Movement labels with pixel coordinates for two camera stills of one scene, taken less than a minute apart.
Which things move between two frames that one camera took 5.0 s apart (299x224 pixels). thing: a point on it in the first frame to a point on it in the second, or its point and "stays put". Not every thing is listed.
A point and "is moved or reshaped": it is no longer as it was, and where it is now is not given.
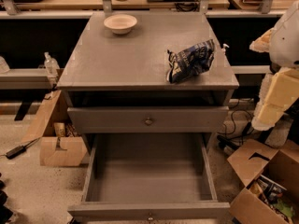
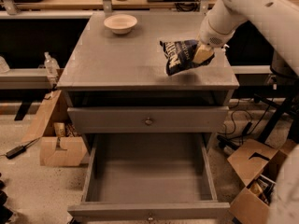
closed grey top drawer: (148, 119) stays put
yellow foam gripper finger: (284, 88) to (203, 52)
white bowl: (121, 23) stays put
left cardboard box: (59, 147) stays put
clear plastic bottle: (51, 65) stays put
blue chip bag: (191, 62) is moved or reshaped
